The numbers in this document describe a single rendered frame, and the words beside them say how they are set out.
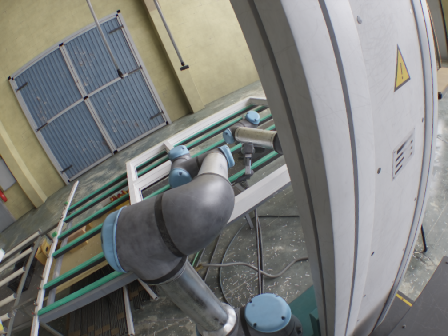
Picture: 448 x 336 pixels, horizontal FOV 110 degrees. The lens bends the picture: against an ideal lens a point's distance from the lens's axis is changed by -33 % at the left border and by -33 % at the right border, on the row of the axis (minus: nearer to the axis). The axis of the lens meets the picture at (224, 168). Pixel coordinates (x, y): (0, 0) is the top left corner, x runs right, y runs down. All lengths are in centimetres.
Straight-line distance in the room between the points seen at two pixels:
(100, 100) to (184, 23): 354
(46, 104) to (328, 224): 769
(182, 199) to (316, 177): 21
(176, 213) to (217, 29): 796
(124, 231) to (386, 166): 38
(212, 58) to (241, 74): 119
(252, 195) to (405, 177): 77
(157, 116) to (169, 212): 709
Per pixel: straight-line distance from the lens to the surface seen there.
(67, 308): 139
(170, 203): 36
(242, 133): 108
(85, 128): 749
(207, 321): 59
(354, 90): 21
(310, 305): 89
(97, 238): 212
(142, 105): 733
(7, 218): 968
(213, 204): 36
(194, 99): 727
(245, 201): 103
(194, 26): 796
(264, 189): 106
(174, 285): 47
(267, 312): 65
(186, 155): 84
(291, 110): 19
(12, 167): 825
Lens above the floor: 153
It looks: 27 degrees down
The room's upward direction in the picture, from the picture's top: 24 degrees counter-clockwise
